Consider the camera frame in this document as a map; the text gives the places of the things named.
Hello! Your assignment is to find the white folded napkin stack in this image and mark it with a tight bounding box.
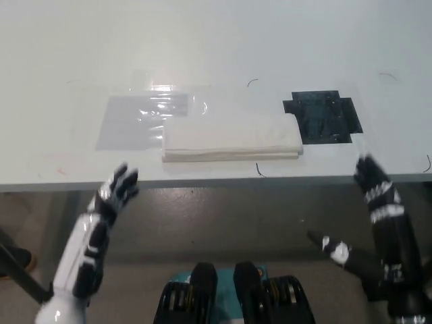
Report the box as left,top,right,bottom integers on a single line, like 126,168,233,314
161,113,303,163

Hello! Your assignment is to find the clear glossy tape sheet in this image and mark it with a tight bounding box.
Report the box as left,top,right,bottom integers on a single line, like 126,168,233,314
130,69,209,118

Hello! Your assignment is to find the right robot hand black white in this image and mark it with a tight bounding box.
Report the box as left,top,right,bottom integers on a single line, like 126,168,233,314
306,153,423,306

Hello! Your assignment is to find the clear plastic bag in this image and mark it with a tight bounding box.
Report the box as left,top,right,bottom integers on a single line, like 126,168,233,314
95,94,190,152

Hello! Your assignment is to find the brown shoe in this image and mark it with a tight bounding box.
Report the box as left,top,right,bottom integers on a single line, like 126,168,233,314
0,247,38,281

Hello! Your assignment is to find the black tape patch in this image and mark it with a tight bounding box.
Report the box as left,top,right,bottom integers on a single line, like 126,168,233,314
282,90,364,145

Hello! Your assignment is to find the dark metal rod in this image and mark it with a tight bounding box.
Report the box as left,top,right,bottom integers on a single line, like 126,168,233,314
0,242,54,304

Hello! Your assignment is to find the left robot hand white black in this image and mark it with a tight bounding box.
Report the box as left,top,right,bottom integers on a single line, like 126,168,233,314
34,162,140,324

